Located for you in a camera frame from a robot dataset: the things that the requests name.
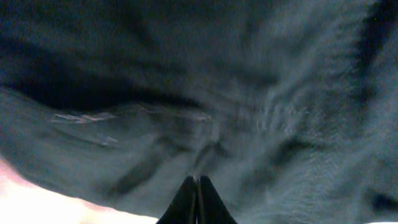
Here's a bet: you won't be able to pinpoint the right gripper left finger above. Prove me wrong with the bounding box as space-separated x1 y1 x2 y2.
157 176 197 224

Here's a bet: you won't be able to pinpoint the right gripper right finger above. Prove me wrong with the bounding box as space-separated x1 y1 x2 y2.
197 176 238 224

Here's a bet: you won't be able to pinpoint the black shorts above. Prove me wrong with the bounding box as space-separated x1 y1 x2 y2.
1 0 397 223

